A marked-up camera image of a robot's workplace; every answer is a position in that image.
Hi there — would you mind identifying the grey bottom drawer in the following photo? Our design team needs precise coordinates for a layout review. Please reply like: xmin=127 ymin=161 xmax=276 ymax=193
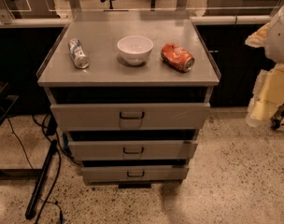
xmin=81 ymin=165 xmax=189 ymax=183

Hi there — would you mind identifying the grey middle drawer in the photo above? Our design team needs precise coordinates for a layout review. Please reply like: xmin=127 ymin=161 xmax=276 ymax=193
xmin=69 ymin=140 xmax=197 ymax=161

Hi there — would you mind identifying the white bowl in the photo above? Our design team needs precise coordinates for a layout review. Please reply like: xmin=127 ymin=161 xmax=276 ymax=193
xmin=117 ymin=35 xmax=154 ymax=65

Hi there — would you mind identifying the grey drawer cabinet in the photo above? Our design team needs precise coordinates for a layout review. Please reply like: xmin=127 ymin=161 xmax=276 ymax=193
xmin=38 ymin=11 xmax=220 ymax=185

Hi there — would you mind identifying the wheeled cart base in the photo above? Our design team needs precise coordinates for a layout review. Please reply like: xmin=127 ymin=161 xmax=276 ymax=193
xmin=271 ymin=104 xmax=284 ymax=130

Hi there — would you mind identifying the black power strip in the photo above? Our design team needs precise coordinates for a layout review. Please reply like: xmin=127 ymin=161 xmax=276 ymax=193
xmin=25 ymin=140 xmax=57 ymax=219

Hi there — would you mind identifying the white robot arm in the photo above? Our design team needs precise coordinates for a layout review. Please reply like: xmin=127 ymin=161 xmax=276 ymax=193
xmin=245 ymin=5 xmax=284 ymax=129

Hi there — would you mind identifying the crushed orange soda can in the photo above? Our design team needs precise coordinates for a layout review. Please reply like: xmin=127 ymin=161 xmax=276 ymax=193
xmin=161 ymin=43 xmax=194 ymax=73

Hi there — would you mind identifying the grey top drawer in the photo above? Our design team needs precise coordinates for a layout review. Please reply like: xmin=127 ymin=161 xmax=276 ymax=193
xmin=50 ymin=103 xmax=210 ymax=131

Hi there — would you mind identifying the grey drawer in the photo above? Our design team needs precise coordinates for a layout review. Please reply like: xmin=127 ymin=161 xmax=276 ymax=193
xmin=50 ymin=103 xmax=210 ymax=131
xmin=69 ymin=140 xmax=197 ymax=161
xmin=81 ymin=165 xmax=189 ymax=183

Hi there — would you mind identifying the crushed blue white can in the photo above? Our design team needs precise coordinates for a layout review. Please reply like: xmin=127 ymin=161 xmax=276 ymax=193
xmin=68 ymin=38 xmax=90 ymax=69

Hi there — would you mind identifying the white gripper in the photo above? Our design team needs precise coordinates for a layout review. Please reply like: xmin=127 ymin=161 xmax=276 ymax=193
xmin=244 ymin=21 xmax=284 ymax=129

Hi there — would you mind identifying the black floor cable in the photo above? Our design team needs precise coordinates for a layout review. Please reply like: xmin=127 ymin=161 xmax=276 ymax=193
xmin=5 ymin=112 xmax=80 ymax=224

